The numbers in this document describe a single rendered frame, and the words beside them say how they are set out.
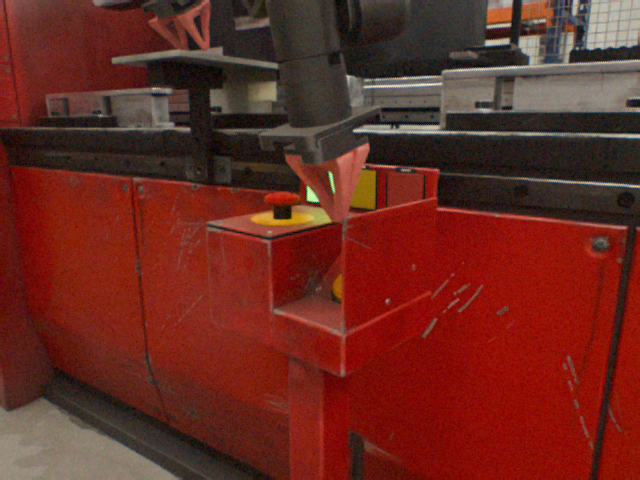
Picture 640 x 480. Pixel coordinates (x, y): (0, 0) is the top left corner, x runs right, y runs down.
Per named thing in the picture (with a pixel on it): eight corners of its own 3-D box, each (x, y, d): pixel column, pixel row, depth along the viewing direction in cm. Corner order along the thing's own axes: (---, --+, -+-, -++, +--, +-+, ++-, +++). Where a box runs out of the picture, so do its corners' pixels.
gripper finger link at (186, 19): (199, 45, 94) (177, -7, 88) (227, 41, 90) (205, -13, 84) (176, 60, 90) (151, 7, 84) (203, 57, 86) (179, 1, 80)
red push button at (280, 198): (257, 224, 57) (256, 193, 56) (282, 219, 60) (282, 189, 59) (282, 229, 54) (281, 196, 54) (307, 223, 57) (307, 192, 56)
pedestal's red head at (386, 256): (209, 322, 58) (201, 168, 54) (303, 289, 70) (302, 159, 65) (343, 380, 45) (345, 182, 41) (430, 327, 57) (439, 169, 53)
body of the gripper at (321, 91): (385, 125, 47) (375, 42, 44) (314, 158, 40) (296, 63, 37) (332, 125, 51) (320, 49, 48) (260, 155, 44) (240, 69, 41)
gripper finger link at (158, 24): (189, 46, 95) (167, -4, 89) (216, 42, 91) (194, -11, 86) (166, 62, 91) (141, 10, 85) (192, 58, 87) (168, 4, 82)
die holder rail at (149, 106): (49, 127, 149) (45, 94, 147) (68, 126, 154) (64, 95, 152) (155, 127, 122) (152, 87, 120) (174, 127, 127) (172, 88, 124)
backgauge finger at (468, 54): (425, 66, 88) (426, 36, 87) (471, 77, 109) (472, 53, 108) (494, 62, 81) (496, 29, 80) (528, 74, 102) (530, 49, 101)
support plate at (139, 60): (111, 63, 88) (111, 57, 87) (218, 74, 109) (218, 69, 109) (180, 56, 78) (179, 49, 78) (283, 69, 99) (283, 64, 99)
